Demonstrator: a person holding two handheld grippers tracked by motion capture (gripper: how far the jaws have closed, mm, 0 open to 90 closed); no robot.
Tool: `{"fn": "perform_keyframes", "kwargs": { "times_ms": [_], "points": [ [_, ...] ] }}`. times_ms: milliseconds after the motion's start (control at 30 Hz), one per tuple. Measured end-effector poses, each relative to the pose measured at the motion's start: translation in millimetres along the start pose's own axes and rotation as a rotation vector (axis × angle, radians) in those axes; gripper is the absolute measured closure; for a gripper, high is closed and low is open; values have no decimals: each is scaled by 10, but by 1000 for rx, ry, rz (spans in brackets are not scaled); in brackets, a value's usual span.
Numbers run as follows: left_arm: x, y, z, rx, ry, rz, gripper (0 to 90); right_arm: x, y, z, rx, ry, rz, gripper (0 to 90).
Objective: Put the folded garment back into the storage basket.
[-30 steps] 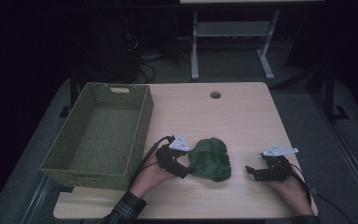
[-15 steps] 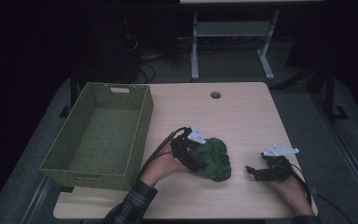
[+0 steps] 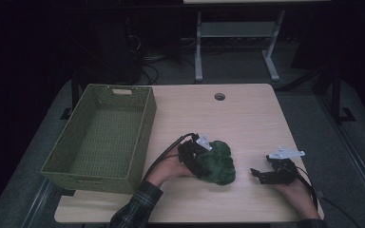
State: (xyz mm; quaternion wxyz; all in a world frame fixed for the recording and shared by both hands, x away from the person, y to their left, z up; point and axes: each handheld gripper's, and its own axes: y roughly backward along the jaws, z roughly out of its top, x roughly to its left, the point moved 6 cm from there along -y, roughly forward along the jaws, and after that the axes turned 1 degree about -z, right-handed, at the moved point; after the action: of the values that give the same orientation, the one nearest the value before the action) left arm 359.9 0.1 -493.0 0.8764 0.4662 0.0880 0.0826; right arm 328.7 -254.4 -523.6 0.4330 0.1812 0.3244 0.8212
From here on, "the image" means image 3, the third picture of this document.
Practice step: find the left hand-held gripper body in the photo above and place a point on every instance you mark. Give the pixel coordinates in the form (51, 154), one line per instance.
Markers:
(191, 156)

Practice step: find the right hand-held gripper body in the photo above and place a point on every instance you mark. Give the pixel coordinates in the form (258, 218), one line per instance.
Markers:
(282, 172)

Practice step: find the green woven basket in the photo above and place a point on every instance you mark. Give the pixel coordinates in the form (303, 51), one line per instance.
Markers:
(66, 139)

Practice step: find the person's left hand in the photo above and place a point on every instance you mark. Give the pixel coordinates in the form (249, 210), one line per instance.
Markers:
(169, 169)

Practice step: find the person's right hand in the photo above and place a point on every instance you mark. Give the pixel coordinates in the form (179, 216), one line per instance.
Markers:
(297, 196)

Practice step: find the black metal stand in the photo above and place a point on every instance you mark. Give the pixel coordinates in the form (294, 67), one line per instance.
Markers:
(75, 95)
(336, 95)

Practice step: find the aluminium floor rail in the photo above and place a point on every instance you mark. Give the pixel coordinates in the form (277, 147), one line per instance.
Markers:
(355, 158)
(36, 205)

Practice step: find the white table with metal frame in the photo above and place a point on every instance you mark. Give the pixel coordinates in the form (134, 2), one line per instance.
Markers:
(234, 29)

